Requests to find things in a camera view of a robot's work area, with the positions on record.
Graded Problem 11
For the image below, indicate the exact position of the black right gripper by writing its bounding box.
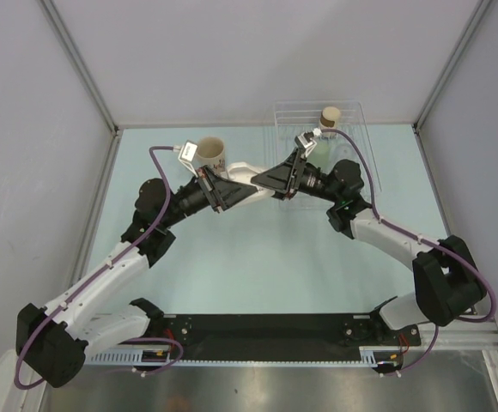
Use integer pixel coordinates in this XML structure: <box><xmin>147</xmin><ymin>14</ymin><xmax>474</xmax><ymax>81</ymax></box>
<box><xmin>251</xmin><ymin>148</ymin><xmax>341</xmax><ymax>203</ymax></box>

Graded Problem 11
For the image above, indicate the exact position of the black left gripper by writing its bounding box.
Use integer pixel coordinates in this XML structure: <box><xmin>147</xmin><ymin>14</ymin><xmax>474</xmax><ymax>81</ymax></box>
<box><xmin>161</xmin><ymin>166</ymin><xmax>257</xmax><ymax>228</ymax></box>

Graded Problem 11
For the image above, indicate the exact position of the white Simple ceramic mug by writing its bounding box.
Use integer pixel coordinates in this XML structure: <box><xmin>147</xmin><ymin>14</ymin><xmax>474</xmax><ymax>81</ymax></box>
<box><xmin>226</xmin><ymin>162</ymin><xmax>275</xmax><ymax>208</ymax></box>

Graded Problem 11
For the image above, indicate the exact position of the cream painted ceramic mug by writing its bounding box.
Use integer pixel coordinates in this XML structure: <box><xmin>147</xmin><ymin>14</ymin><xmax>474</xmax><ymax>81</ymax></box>
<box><xmin>195</xmin><ymin>136</ymin><xmax>228</xmax><ymax>177</ymax></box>

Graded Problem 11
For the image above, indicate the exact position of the green tumbler cup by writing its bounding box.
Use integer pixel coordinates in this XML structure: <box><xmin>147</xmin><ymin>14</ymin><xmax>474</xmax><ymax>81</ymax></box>
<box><xmin>307</xmin><ymin>140</ymin><xmax>330</xmax><ymax>171</ymax></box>

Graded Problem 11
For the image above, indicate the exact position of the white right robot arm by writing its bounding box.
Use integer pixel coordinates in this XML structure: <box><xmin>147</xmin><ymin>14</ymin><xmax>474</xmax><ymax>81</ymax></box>
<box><xmin>251</xmin><ymin>151</ymin><xmax>487</xmax><ymax>344</ymax></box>

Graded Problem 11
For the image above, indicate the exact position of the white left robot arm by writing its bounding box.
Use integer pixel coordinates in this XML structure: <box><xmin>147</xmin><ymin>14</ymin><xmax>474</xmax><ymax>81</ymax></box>
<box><xmin>14</xmin><ymin>162</ymin><xmax>271</xmax><ymax>390</ymax></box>

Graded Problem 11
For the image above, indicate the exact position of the brown cream cup in rack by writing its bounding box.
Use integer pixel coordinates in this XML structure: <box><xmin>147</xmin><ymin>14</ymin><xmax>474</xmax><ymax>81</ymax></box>
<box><xmin>319</xmin><ymin>106</ymin><xmax>341</xmax><ymax>139</ymax></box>

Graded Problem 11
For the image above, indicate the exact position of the clear glass cup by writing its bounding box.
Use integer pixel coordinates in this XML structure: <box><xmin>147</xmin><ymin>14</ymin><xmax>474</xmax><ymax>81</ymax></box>
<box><xmin>331</xmin><ymin>138</ymin><xmax>359</xmax><ymax>165</ymax></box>

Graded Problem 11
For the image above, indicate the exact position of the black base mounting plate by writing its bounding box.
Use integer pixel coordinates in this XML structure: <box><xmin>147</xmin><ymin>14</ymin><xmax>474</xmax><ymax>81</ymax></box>
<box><xmin>144</xmin><ymin>313</ymin><xmax>421</xmax><ymax>349</ymax></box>

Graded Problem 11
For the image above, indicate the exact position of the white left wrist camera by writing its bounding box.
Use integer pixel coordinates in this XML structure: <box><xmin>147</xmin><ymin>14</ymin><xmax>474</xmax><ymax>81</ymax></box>
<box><xmin>178</xmin><ymin>141</ymin><xmax>197</xmax><ymax>164</ymax></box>

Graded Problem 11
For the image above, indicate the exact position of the white wire dish rack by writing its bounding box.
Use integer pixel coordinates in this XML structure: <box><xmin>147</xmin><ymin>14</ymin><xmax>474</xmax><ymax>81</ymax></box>
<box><xmin>273</xmin><ymin>100</ymin><xmax>381</xmax><ymax>201</ymax></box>

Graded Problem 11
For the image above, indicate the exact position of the white slotted cable duct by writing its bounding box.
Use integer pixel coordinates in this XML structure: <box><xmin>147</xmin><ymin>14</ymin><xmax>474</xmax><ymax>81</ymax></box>
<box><xmin>85</xmin><ymin>343</ymin><xmax>402</xmax><ymax>368</ymax></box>

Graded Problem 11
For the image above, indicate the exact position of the aluminium frame rail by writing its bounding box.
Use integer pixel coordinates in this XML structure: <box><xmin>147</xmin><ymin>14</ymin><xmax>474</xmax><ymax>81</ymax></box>
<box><xmin>33</xmin><ymin>319</ymin><xmax>498</xmax><ymax>349</ymax></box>

